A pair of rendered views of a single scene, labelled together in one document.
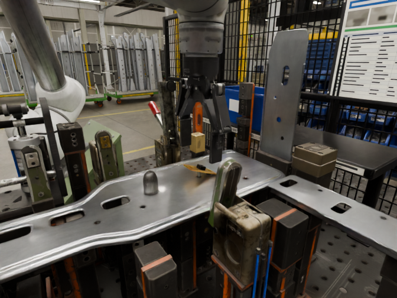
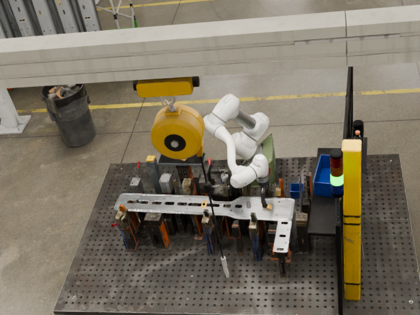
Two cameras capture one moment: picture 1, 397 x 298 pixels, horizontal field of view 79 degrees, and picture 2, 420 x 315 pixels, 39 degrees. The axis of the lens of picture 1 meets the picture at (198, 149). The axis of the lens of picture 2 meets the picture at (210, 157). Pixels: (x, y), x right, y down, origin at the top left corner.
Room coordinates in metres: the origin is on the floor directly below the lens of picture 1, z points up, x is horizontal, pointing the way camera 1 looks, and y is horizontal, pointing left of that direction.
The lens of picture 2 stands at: (-1.53, -2.28, 4.08)
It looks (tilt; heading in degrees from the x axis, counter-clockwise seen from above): 39 degrees down; 54
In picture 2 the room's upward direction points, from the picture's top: 12 degrees counter-clockwise
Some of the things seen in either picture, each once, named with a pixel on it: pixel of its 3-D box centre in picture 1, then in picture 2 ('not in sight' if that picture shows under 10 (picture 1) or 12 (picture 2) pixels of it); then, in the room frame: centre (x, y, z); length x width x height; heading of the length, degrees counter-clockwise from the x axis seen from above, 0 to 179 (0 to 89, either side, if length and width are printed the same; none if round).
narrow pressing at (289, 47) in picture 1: (280, 98); (300, 192); (0.67, -0.23, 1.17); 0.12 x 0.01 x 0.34; 34
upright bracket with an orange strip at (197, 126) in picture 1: (197, 164); (282, 197); (0.72, 0.00, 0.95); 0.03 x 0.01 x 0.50; 124
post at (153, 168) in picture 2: not in sight; (157, 180); (0.27, 0.98, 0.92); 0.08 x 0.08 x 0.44; 34
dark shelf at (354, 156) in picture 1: (260, 127); (328, 189); (0.94, -0.25, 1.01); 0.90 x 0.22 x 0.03; 34
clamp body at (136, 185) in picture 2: not in sight; (140, 197); (0.08, 0.97, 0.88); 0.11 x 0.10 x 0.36; 34
